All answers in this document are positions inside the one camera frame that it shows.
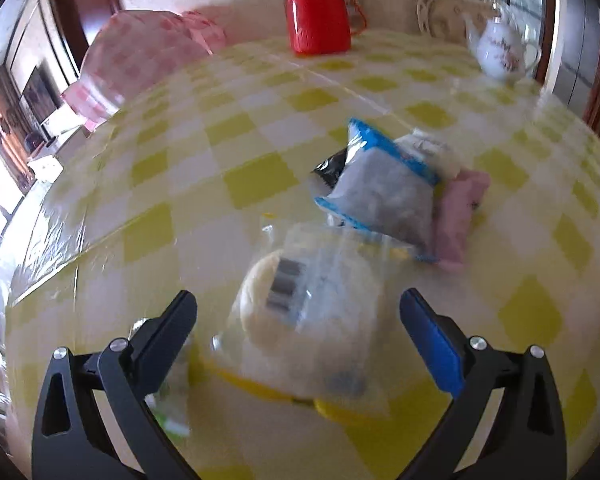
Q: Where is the white bun clear bag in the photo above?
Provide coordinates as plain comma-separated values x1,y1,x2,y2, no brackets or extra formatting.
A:
210,219,415,426

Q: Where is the green white small packet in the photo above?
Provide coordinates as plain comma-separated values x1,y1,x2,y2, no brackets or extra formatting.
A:
144,339,194,441

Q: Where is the pink snack packet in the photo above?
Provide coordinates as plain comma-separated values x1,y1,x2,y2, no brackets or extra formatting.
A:
432,169,491,271

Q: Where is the yellow checkered tablecloth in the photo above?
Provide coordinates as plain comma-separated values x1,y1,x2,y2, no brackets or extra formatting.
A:
6,30,600,479

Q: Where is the blue clear seed bag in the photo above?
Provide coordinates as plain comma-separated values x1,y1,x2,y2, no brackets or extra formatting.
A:
314,118,440,261

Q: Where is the white floral teapot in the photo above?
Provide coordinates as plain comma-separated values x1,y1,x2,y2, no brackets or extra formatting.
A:
463,6,542,84

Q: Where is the pink checkered covered chair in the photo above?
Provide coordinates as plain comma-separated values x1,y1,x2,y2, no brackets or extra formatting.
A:
62,10,227,125

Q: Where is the white ornate chair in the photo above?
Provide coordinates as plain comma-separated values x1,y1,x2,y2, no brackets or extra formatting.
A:
416,0,501,46

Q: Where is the red thermos jug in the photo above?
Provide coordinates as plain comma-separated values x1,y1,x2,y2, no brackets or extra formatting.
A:
286,0,367,56

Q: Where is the wall mounted television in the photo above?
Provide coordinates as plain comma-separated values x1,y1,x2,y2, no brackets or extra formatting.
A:
22,67,58,124

